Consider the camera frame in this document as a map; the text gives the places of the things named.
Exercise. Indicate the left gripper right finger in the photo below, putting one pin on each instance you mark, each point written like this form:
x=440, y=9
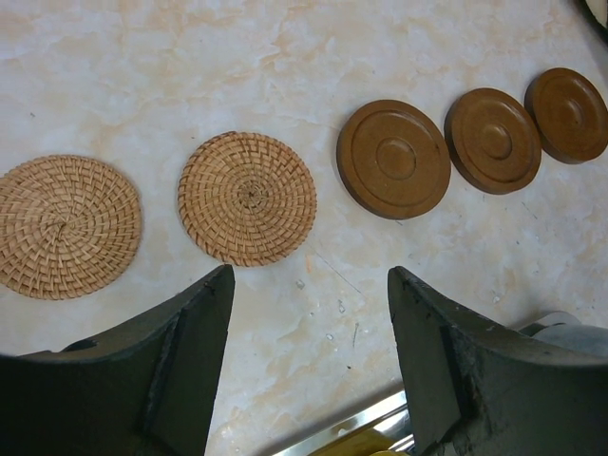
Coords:
x=476, y=387

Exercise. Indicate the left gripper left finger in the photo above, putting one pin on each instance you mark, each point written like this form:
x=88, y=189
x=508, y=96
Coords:
x=145, y=387

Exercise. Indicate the woven rattan coaster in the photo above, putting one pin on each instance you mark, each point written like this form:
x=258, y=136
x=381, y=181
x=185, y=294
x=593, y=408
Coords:
x=246, y=199
x=70, y=225

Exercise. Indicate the dark wooden coaster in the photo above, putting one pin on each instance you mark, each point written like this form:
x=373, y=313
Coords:
x=493, y=141
x=570, y=114
x=393, y=159

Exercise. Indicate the stainless steel tray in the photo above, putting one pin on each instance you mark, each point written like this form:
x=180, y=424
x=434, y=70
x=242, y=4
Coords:
x=378, y=426

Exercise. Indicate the grey ceramic mug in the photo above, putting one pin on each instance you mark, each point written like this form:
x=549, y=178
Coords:
x=564, y=330

